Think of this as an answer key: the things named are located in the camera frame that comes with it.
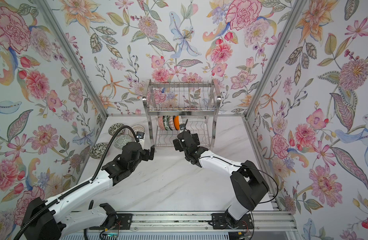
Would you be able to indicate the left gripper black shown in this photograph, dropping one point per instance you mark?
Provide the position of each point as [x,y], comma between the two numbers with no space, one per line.
[148,157]

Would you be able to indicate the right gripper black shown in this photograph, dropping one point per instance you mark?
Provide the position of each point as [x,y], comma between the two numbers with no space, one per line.
[178,145]

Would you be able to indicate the green leaf patterned bowl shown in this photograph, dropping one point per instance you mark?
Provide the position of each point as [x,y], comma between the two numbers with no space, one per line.
[166,123]

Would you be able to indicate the pink bowl dark floral inside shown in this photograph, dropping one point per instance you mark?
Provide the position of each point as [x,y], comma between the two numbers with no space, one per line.
[161,123]

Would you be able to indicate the stainless steel dish rack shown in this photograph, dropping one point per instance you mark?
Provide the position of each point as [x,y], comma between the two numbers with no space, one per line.
[197,103]

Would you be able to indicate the black white floral bowl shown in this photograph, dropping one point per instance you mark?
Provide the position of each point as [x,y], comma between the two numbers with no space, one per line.
[97,151]

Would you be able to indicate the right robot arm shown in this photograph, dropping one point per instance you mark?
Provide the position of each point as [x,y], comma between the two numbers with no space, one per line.
[247,181]

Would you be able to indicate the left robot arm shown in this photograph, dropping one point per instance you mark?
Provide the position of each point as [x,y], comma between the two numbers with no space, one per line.
[56,217]

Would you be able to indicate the brown white patterned bowl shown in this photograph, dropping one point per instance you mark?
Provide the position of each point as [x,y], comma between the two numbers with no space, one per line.
[136,128]

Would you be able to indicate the green geometric patterned bowl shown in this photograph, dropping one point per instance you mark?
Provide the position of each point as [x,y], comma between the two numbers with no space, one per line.
[122,141]

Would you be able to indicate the dark floral patterned bowl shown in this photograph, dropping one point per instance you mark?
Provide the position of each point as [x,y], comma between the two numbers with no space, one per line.
[115,127]

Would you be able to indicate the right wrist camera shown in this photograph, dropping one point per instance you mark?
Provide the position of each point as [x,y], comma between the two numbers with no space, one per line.
[183,127]

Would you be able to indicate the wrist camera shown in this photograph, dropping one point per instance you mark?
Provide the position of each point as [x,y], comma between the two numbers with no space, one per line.
[140,137]
[183,127]

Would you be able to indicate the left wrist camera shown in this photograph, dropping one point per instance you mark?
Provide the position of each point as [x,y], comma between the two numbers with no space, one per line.
[140,137]

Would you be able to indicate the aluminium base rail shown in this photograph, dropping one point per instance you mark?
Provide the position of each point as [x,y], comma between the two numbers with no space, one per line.
[265,221]

